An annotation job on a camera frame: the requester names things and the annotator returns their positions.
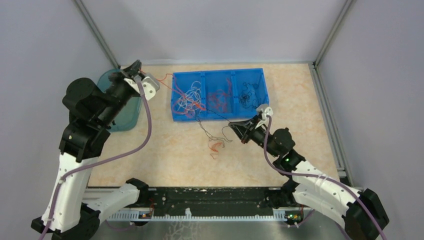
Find orange cable in bin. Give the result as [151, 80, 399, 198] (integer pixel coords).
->
[205, 77, 234, 114]

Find black cables in bin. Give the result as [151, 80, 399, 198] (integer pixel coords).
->
[238, 82, 265, 110]

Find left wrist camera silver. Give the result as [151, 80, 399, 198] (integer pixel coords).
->
[123, 75, 160, 101]

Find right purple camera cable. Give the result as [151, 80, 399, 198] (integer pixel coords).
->
[263, 114, 388, 240]

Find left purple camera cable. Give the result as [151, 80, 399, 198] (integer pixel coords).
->
[38, 81, 153, 240]

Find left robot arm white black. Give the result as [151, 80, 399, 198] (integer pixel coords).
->
[31, 60, 158, 240]

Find blue three-compartment plastic bin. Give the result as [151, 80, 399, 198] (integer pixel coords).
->
[170, 68, 270, 122]

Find white cables in bin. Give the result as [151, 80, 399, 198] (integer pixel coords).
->
[176, 79, 204, 116]

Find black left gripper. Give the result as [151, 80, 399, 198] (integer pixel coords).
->
[96, 59, 141, 127]

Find aluminium frame rail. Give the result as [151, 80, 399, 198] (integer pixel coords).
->
[308, 62, 364, 191]

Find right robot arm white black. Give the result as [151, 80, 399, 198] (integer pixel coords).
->
[228, 115, 390, 240]

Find teal translucent plastic tray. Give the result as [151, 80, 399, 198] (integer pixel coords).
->
[96, 68, 143, 133]

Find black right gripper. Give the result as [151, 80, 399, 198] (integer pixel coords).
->
[229, 115, 279, 158]

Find white slotted cable duct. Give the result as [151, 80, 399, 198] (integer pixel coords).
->
[106, 209, 288, 222]

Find purple camera cable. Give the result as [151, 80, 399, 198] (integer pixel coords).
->
[263, 114, 388, 240]
[38, 81, 153, 240]

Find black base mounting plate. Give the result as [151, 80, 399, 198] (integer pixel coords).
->
[146, 187, 298, 217]

